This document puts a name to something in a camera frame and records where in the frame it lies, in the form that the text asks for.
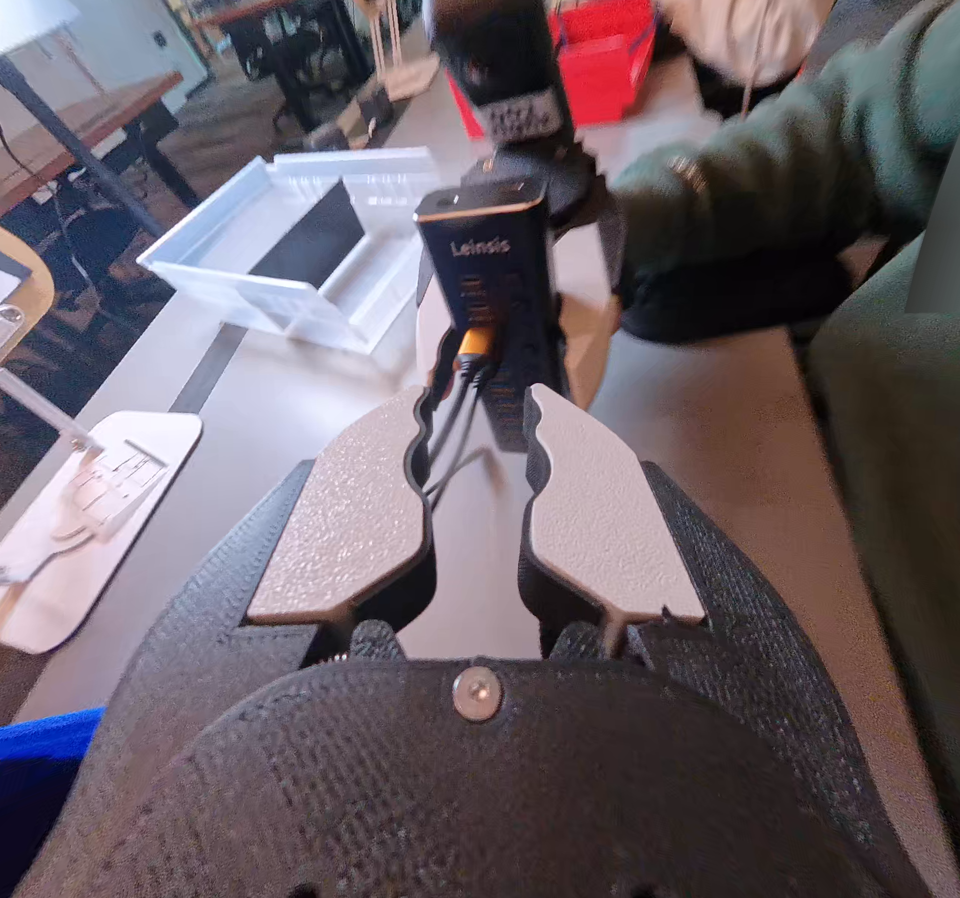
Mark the clear plastic bin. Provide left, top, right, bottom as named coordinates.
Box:
left=137, top=146, right=444, bottom=355

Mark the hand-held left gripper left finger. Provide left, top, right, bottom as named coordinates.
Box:
left=244, top=385, right=439, bottom=668

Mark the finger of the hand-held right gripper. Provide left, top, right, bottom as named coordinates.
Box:
left=416, top=270, right=453, bottom=392
left=557, top=290, right=625, bottom=410

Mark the black USB hub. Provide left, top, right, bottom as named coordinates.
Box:
left=414, top=178, right=564, bottom=455

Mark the white stand base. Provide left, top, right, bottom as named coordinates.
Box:
left=0, top=410, right=204, bottom=655

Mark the long wooden desk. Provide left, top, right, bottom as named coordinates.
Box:
left=193, top=0, right=354, bottom=40

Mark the person's right forearm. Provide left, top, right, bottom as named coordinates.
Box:
left=611, top=0, right=960, bottom=276

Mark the red plastic bin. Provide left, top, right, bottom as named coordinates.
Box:
left=447, top=0, right=661, bottom=141

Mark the beige cloth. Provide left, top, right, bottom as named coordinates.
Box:
left=660, top=0, right=834, bottom=100

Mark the black bin divider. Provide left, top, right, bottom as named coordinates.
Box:
left=249, top=179, right=370, bottom=290

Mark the red black USB cable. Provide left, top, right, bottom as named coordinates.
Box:
left=423, top=359, right=500, bottom=501

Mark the blue plastic bin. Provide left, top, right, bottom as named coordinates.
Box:
left=0, top=706, right=106, bottom=898

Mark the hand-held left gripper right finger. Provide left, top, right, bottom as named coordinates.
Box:
left=517, top=382, right=709, bottom=659

